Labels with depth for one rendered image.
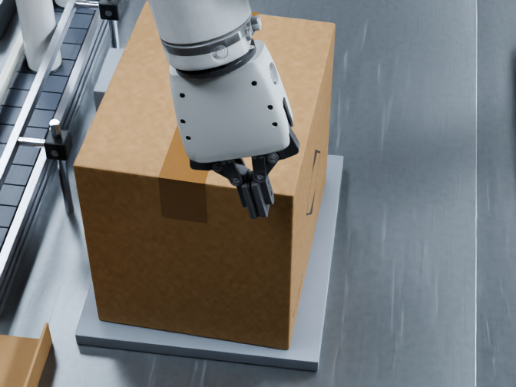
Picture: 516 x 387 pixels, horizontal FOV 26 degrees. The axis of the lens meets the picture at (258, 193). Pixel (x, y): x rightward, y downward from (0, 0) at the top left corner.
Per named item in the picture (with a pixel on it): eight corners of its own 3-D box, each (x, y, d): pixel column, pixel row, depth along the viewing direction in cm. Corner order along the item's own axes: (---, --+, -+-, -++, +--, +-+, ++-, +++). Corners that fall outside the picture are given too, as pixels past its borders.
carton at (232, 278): (159, 155, 159) (145, -2, 139) (326, 178, 155) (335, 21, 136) (97, 321, 138) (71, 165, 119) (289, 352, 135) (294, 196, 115)
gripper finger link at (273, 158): (279, 139, 106) (295, 196, 110) (246, 144, 107) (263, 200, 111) (276, 157, 104) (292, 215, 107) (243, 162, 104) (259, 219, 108)
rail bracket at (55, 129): (31, 199, 155) (13, 110, 144) (83, 203, 155) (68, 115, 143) (25, 216, 153) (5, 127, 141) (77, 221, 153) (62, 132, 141)
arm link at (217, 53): (261, -6, 101) (269, 24, 103) (168, 11, 103) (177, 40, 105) (250, 35, 94) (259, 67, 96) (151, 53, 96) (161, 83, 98)
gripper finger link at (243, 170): (245, 144, 107) (262, 201, 111) (213, 149, 108) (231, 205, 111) (241, 162, 105) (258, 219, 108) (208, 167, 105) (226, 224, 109)
